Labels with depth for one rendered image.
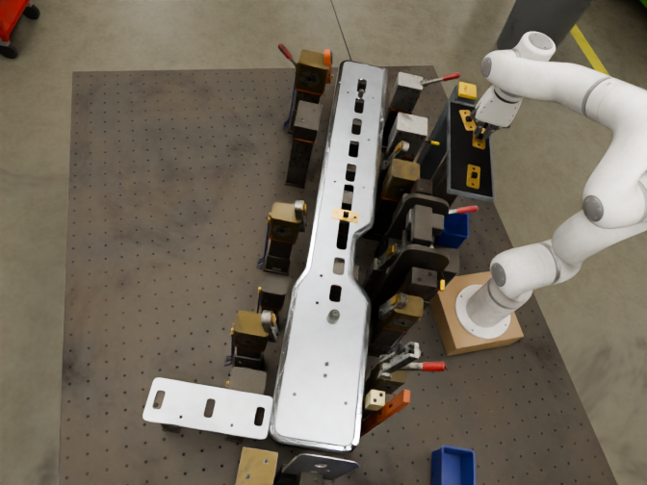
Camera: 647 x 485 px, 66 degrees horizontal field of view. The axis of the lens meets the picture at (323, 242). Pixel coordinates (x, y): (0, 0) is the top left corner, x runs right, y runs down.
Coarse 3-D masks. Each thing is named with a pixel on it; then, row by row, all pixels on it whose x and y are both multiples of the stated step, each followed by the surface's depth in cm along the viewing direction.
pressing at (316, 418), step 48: (336, 96) 177; (384, 96) 180; (336, 144) 165; (336, 192) 155; (336, 240) 147; (288, 336) 130; (336, 336) 132; (288, 384) 124; (336, 384) 126; (288, 432) 118; (336, 432) 120
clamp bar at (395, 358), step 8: (400, 344) 110; (408, 344) 112; (416, 344) 111; (400, 352) 110; (408, 352) 111; (416, 352) 110; (384, 360) 123; (392, 360) 120; (400, 360) 114; (408, 360) 112; (392, 368) 118; (400, 368) 117
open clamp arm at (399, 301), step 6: (396, 294) 130; (402, 294) 129; (390, 300) 134; (396, 300) 129; (402, 300) 128; (384, 306) 137; (390, 306) 133; (396, 306) 130; (402, 306) 129; (378, 312) 139; (384, 312) 135; (390, 312) 134; (378, 318) 138; (384, 318) 137
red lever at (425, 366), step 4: (384, 364) 123; (388, 364) 123; (408, 364) 121; (412, 364) 120; (416, 364) 120; (420, 364) 120; (424, 364) 119; (428, 364) 118; (432, 364) 118; (436, 364) 118; (440, 364) 117; (444, 364) 118; (384, 368) 123; (404, 368) 121; (408, 368) 120; (412, 368) 120; (416, 368) 120; (420, 368) 119; (424, 368) 119; (428, 368) 118; (432, 368) 118; (436, 368) 117; (440, 368) 117; (444, 368) 117
